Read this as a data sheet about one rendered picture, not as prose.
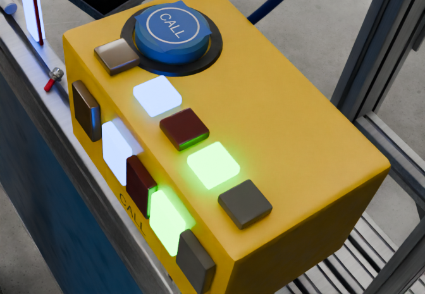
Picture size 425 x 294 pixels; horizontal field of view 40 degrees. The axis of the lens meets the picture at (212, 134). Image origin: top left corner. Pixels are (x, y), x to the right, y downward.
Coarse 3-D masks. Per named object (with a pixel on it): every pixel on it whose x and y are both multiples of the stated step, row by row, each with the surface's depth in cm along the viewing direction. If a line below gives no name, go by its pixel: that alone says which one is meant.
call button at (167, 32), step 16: (144, 16) 31; (160, 16) 31; (176, 16) 31; (192, 16) 32; (144, 32) 30; (160, 32) 30; (176, 32) 31; (192, 32) 31; (208, 32) 31; (144, 48) 30; (160, 48) 30; (176, 48) 30; (192, 48) 30; (176, 64) 31
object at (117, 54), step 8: (120, 40) 30; (96, 48) 30; (104, 48) 30; (112, 48) 30; (120, 48) 30; (128, 48) 30; (96, 56) 30; (104, 56) 30; (112, 56) 30; (120, 56) 30; (128, 56) 30; (136, 56) 30; (104, 64) 29; (112, 64) 29; (120, 64) 29; (128, 64) 30; (136, 64) 30; (112, 72) 29; (120, 72) 30
